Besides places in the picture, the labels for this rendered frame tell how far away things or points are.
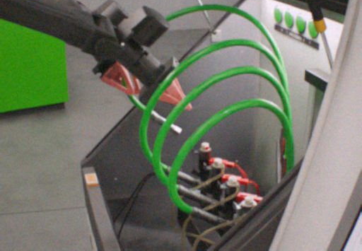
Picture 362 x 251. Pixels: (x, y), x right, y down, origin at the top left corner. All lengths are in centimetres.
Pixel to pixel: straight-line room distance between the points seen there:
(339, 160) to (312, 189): 7
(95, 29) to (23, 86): 348
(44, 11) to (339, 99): 52
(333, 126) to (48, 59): 378
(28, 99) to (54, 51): 51
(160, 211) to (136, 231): 12
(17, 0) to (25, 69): 347
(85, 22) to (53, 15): 7
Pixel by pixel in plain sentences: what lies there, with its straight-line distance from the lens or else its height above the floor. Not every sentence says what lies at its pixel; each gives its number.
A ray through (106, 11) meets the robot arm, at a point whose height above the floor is 141.
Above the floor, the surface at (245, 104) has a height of 132.
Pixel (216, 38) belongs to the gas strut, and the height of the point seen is 129.
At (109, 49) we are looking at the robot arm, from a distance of 90.
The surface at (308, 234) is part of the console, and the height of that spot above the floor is 118.
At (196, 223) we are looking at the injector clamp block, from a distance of 104.
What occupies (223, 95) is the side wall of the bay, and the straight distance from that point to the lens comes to 137.
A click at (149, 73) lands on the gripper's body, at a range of 94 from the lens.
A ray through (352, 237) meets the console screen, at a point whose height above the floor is 123.
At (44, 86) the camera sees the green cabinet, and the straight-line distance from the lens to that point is 435.
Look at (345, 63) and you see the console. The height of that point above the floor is 142.
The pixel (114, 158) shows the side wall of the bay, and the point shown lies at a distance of 135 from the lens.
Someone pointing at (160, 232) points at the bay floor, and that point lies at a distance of 127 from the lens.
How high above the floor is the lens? 158
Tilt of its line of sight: 21 degrees down
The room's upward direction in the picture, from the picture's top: straight up
